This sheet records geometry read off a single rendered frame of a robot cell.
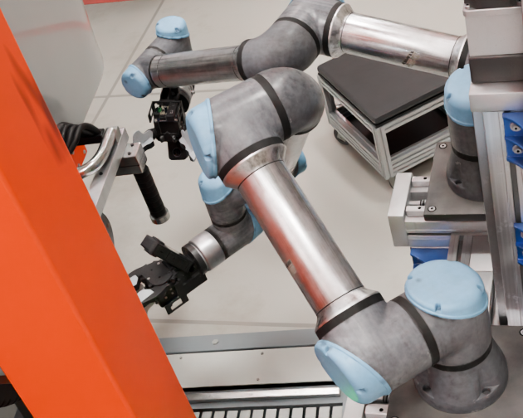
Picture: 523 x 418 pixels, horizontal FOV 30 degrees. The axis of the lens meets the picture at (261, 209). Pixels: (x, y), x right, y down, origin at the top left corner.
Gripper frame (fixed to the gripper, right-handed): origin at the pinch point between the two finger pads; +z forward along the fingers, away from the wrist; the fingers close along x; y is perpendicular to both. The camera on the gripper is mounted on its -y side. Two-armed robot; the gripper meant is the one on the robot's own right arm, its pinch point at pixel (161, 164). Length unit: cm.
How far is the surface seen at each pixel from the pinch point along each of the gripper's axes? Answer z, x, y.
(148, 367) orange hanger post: 75, 17, 28
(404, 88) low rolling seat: -84, 53, -47
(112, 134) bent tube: 9.8, -5.3, 17.6
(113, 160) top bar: 14.8, -4.6, 15.0
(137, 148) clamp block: 8.2, -1.4, 12.2
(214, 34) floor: -187, -30, -98
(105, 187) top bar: 22.5, -4.5, 15.0
